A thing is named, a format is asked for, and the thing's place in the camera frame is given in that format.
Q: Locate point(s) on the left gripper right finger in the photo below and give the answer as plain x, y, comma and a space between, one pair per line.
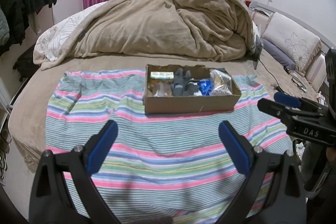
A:
284, 201

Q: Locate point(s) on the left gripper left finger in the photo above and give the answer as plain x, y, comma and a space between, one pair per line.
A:
50, 200

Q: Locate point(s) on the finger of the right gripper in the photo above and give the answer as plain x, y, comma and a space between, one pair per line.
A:
287, 100
277, 110

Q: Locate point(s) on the cotton swab bag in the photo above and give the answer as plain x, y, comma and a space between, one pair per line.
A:
221, 82

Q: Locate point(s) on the blue tissue pack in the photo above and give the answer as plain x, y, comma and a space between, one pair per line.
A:
205, 86

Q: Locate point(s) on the clear plastic snack bag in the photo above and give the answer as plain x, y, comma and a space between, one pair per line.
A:
159, 89

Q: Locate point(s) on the small green tissue pack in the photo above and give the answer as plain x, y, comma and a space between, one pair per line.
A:
162, 75

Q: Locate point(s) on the eyeglasses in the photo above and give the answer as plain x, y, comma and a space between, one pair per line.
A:
299, 84

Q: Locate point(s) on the grey pillow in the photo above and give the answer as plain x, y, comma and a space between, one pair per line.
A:
278, 55

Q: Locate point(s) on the white floral pillow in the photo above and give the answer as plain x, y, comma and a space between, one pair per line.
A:
295, 41

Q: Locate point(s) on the beige fleece blanket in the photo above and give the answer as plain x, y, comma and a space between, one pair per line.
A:
205, 30

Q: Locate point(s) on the striped colourful towel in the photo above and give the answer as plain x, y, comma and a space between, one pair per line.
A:
170, 164

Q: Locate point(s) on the open cardboard box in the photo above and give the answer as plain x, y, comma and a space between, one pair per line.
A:
189, 104

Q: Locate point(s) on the white floral duvet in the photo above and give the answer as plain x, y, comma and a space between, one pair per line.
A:
47, 47

